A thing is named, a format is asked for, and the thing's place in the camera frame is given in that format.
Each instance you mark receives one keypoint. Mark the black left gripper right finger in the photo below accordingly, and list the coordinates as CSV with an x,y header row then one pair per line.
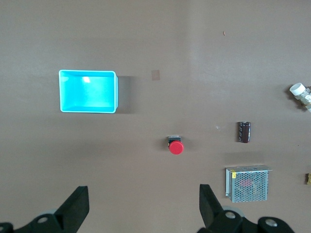
x,y
209,206

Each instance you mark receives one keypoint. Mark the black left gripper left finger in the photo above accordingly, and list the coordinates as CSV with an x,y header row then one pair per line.
x,y
70,208

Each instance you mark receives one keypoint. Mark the red mushroom push button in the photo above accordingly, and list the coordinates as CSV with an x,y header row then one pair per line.
x,y
176,147

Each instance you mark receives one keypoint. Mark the perforated metal power supply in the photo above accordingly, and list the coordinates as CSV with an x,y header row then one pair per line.
x,y
249,185

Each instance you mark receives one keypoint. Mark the dark cylindrical capacitor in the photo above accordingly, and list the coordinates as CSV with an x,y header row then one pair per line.
x,y
243,132

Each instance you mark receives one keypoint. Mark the small brass part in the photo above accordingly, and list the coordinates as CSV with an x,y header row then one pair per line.
x,y
308,179

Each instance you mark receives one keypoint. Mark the cyan plastic box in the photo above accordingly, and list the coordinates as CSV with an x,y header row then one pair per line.
x,y
87,94

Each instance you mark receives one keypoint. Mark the white-capped brass fitting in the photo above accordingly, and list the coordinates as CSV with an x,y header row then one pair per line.
x,y
297,89

